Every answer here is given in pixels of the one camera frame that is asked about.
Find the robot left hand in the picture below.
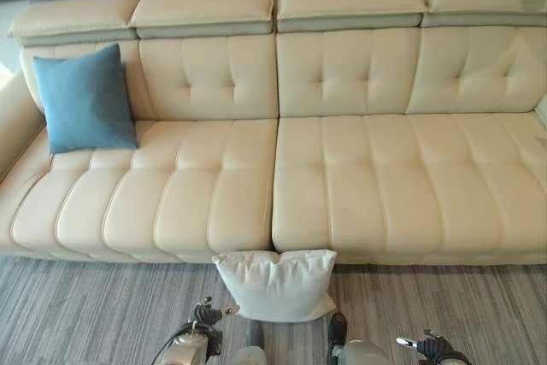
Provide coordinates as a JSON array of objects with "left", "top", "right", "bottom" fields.
[{"left": 186, "top": 295, "right": 241, "bottom": 337}]

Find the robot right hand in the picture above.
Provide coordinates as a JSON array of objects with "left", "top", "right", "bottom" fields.
[{"left": 396, "top": 328, "right": 468, "bottom": 365}]

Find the cream leather sofa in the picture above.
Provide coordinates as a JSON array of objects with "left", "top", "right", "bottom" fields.
[{"left": 0, "top": 0, "right": 547, "bottom": 267}]

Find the silver robot left leg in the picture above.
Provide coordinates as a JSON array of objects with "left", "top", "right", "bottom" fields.
[{"left": 232, "top": 320, "right": 267, "bottom": 365}]

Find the white square cushion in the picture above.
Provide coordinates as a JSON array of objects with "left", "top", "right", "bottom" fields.
[{"left": 211, "top": 249, "right": 338, "bottom": 323}]

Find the blue square cushion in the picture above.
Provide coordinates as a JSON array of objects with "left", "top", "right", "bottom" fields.
[{"left": 32, "top": 43, "right": 139, "bottom": 155}]

